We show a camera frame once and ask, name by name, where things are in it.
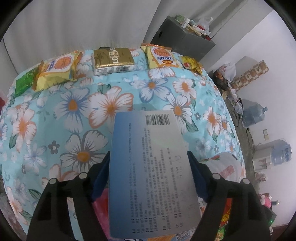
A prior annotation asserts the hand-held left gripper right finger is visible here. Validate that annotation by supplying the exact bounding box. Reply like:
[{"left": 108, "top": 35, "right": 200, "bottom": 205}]
[{"left": 186, "top": 151, "right": 271, "bottom": 241}]

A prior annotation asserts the white blue medicine box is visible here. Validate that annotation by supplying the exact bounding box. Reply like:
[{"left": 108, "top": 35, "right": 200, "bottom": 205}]
[{"left": 108, "top": 110, "right": 201, "bottom": 239}]

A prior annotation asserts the red orange snack packet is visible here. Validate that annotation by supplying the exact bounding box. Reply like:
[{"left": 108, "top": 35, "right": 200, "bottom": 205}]
[{"left": 217, "top": 198, "right": 233, "bottom": 241}]

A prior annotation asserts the clear plastic bag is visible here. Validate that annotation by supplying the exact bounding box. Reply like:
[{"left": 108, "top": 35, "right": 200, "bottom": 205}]
[{"left": 196, "top": 17, "right": 213, "bottom": 35}]

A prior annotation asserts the tile patterned roll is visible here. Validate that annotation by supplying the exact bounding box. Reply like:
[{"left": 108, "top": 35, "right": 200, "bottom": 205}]
[{"left": 231, "top": 60, "right": 270, "bottom": 91}]

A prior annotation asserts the dark box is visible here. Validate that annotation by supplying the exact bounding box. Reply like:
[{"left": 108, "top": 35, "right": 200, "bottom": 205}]
[{"left": 213, "top": 71, "right": 229, "bottom": 91}]

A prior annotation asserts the white bag with red print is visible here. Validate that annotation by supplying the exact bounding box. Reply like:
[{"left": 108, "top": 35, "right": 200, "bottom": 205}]
[{"left": 216, "top": 62, "right": 237, "bottom": 81}]

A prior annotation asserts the black cable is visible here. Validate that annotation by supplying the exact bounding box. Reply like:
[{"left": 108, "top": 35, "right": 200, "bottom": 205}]
[{"left": 231, "top": 97, "right": 245, "bottom": 126}]

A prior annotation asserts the yellow crinkled snack packet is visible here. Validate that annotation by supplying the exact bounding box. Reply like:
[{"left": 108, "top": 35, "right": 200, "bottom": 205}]
[{"left": 179, "top": 56, "right": 204, "bottom": 75}]

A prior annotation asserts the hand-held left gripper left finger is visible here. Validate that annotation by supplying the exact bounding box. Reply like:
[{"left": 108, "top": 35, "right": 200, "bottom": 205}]
[{"left": 26, "top": 151, "right": 111, "bottom": 241}]

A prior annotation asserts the white curtain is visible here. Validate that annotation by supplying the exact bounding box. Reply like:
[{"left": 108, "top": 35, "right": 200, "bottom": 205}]
[{"left": 0, "top": 0, "right": 162, "bottom": 77}]

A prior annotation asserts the blue water jug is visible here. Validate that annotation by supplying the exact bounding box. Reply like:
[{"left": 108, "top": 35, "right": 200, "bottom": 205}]
[
  {"left": 269, "top": 139, "right": 291, "bottom": 166},
  {"left": 242, "top": 101, "right": 269, "bottom": 128}
]

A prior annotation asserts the white water dispenser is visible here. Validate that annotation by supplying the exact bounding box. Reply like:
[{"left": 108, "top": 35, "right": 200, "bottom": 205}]
[{"left": 252, "top": 144, "right": 273, "bottom": 172}]

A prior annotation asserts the gold Lotte box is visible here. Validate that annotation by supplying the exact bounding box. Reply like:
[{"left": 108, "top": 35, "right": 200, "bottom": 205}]
[{"left": 92, "top": 47, "right": 135, "bottom": 76}]

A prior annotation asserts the green packet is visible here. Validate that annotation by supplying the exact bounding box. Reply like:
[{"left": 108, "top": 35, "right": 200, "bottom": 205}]
[{"left": 14, "top": 68, "right": 40, "bottom": 96}]

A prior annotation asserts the dark grey cabinet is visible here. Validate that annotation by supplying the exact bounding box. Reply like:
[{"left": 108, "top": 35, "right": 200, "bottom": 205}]
[{"left": 147, "top": 16, "right": 216, "bottom": 64}]

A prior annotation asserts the beige box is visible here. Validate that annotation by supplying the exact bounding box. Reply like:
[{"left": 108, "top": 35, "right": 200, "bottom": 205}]
[{"left": 187, "top": 25, "right": 203, "bottom": 36}]

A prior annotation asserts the floral light blue blanket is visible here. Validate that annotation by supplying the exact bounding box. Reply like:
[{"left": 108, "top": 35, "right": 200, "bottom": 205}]
[{"left": 0, "top": 47, "right": 245, "bottom": 241}]

